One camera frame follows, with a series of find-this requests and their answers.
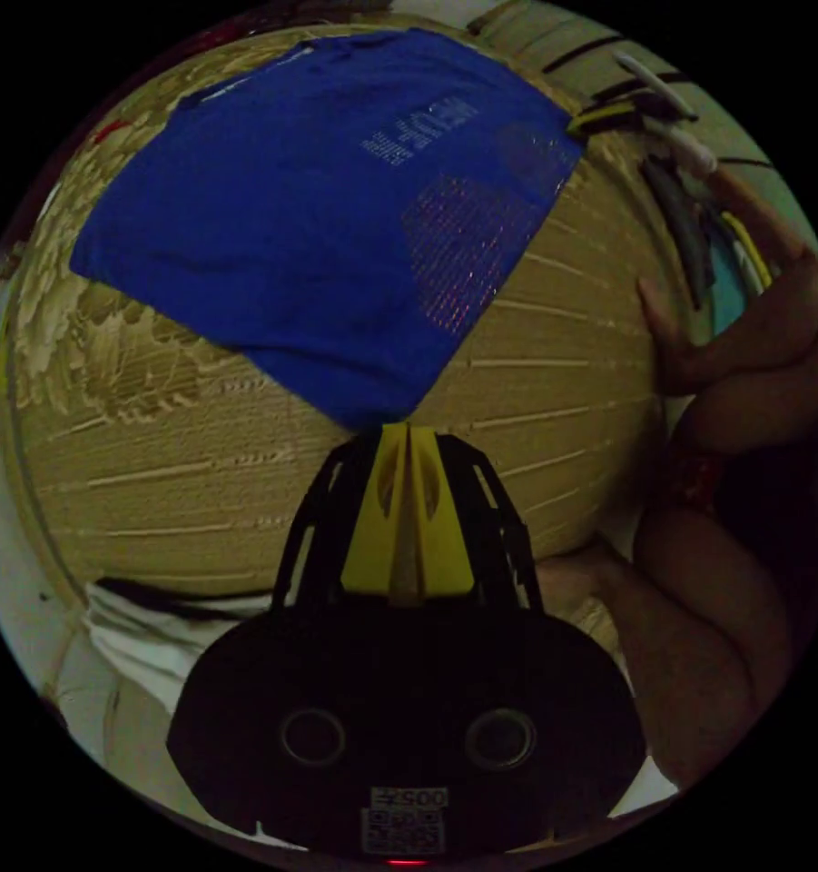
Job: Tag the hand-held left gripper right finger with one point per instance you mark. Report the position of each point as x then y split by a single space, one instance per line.
439 538

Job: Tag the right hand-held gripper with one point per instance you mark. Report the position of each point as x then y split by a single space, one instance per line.
660 103

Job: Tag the blue short sleeve shirt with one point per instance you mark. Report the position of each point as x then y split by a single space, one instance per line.
279 225

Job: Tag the person's body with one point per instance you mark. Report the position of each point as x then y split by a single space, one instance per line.
708 613

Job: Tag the white cloth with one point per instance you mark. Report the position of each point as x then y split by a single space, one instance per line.
143 647

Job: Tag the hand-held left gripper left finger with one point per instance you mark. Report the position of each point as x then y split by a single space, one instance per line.
373 531

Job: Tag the person's right forearm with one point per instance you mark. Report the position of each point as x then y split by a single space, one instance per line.
779 218

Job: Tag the bed with woven mat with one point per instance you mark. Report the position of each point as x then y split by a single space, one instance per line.
197 477

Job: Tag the person's right hand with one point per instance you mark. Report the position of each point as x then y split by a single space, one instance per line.
722 182

